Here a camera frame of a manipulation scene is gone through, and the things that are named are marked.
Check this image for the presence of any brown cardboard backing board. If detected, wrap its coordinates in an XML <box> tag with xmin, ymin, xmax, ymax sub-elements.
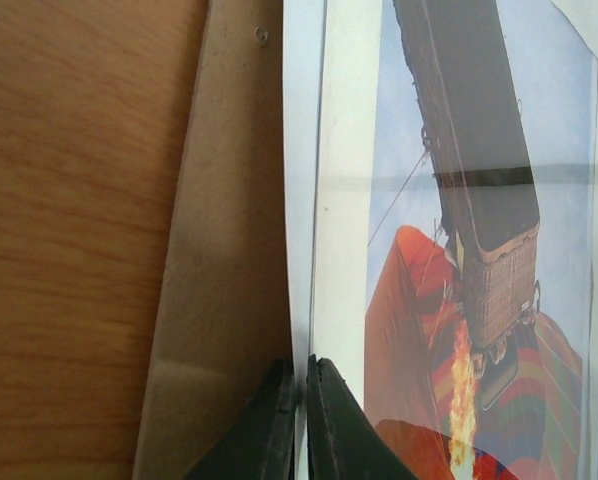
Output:
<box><xmin>133</xmin><ymin>1</ymin><xmax>290</xmax><ymax>479</ymax></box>

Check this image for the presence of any hot air balloon photo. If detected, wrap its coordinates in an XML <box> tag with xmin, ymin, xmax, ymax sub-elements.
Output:
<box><xmin>282</xmin><ymin>1</ymin><xmax>598</xmax><ymax>479</ymax></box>

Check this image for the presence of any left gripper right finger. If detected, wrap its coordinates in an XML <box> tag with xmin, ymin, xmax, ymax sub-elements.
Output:
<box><xmin>307</xmin><ymin>355</ymin><xmax>415</xmax><ymax>480</ymax></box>

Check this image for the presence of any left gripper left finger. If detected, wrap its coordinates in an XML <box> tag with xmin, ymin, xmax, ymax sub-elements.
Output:
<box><xmin>185</xmin><ymin>359</ymin><xmax>297</xmax><ymax>480</ymax></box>

